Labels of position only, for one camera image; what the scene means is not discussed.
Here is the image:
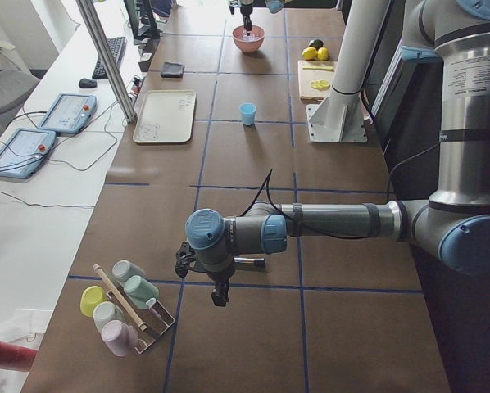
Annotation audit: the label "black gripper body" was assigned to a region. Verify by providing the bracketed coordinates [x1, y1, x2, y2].
[240, 0, 252, 16]
[207, 266, 234, 292]

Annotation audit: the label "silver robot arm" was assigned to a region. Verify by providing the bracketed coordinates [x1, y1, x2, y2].
[175, 1, 490, 306]
[239, 0, 284, 35]

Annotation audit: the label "clear ice cubes pile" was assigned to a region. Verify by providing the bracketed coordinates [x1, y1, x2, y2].
[241, 30, 258, 42]

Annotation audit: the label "mint green cup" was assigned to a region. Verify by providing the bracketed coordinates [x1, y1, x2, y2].
[123, 275, 160, 309]

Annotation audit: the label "light blue cup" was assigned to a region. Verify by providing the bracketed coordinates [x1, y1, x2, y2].
[239, 102, 256, 126]

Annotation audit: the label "grey cup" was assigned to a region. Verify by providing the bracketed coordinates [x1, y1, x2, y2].
[111, 260, 146, 285]

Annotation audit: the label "pink cup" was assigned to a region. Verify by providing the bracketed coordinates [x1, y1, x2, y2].
[101, 320, 138, 357]

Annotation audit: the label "white cup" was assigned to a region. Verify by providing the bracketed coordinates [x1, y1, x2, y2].
[93, 301, 125, 333]

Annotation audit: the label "yellow cup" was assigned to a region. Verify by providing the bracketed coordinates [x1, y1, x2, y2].
[79, 286, 107, 318]

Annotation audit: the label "pink bowl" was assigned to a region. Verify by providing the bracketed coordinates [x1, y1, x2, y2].
[232, 25, 265, 53]

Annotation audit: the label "yellow lemon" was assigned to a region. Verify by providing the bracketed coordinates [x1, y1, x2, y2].
[316, 47, 329, 61]
[302, 47, 318, 61]

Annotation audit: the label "wooden cutting board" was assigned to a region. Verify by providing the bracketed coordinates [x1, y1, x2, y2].
[297, 60, 337, 100]

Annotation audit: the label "folded grey cloth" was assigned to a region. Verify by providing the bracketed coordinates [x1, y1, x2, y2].
[160, 61, 185, 79]

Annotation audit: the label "yellow plastic knife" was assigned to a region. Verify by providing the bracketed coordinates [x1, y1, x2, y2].
[302, 65, 335, 72]

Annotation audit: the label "lemon slices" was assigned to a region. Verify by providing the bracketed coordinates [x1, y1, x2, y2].
[310, 79, 330, 90]

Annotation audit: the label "beige bear tray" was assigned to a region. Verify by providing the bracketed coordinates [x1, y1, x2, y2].
[133, 90, 197, 144]

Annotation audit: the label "black keyboard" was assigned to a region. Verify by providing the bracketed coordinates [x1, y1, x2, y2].
[91, 36, 127, 80]

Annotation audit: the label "black computer mouse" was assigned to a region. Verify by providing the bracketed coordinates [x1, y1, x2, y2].
[78, 79, 97, 89]

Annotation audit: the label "upper blue teach pendant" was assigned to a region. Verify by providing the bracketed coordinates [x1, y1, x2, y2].
[38, 93, 98, 134]

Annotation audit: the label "blue teach pendant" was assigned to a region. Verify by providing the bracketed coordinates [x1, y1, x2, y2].
[38, 93, 98, 134]
[0, 129, 57, 179]

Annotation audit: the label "red bottle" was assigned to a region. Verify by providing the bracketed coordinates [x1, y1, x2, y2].
[0, 341, 38, 372]

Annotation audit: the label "lower blue teach pendant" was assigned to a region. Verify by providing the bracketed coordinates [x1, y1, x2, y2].
[0, 129, 57, 179]

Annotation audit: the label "white wire cup rack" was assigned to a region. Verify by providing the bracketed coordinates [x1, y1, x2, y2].
[107, 290, 175, 355]

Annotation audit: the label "wooden rack handle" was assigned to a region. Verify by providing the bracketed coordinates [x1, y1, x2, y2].
[93, 264, 147, 332]

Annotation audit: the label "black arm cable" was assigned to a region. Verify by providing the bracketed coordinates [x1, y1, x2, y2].
[240, 167, 377, 239]

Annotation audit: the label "white camera mast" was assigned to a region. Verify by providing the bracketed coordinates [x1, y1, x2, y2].
[329, 0, 391, 99]

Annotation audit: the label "white mast base plate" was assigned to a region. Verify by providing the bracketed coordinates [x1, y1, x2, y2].
[306, 92, 368, 143]

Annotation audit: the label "aluminium frame post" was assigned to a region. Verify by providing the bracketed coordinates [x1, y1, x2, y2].
[76, 0, 137, 124]

